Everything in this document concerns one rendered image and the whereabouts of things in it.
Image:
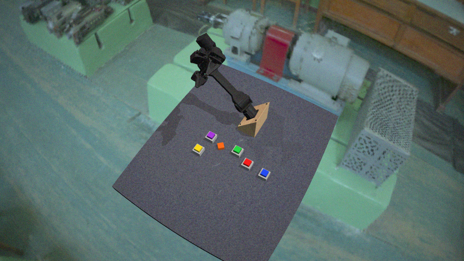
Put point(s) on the green button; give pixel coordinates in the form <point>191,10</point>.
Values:
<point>237,151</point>

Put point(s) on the red button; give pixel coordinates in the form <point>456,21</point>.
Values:
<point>247,164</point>

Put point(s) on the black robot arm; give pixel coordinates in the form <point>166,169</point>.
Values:
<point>241,100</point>

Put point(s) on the purple button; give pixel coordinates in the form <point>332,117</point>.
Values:
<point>211,137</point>

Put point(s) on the blue button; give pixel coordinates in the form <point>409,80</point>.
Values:
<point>264,174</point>

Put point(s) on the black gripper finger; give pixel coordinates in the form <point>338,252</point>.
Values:
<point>198,80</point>
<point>213,64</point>

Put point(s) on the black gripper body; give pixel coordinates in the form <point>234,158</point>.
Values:
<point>214,53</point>

